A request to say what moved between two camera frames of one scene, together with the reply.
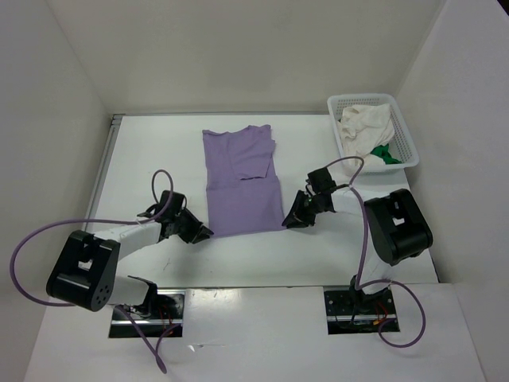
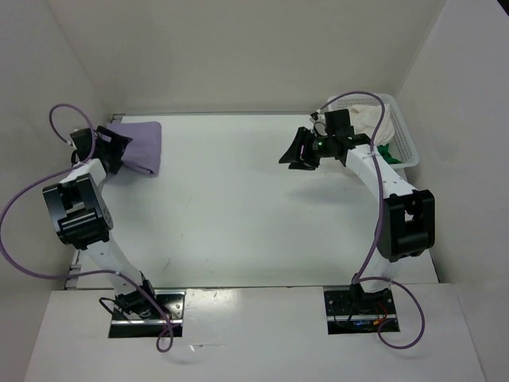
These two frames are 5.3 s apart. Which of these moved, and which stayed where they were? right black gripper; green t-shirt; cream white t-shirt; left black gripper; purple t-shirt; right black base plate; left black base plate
Moved: purple t-shirt; right black gripper; left black gripper
Stayed: right black base plate; left black base plate; cream white t-shirt; green t-shirt
